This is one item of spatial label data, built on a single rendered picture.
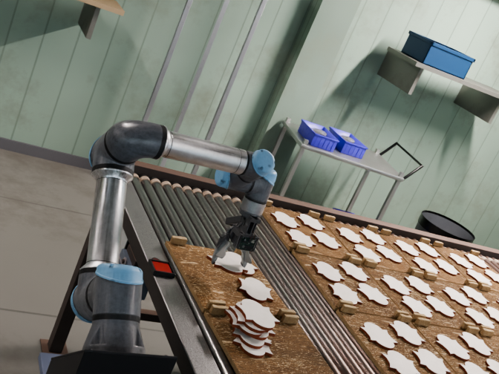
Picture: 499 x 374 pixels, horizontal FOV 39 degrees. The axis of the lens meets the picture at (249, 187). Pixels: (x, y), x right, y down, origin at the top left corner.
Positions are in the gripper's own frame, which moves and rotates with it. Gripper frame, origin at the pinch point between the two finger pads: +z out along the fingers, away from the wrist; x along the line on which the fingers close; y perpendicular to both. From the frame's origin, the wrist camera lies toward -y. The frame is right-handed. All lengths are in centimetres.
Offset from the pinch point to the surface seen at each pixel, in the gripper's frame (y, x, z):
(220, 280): -3.6, 1.6, 7.7
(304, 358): 34.9, 17.2, 11.3
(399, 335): 16, 68, 9
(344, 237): -62, 88, 2
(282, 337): 25.3, 13.7, 10.4
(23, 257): -168, -26, 86
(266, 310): 23.0, 5.8, 3.4
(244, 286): -0.3, 9.5, 6.9
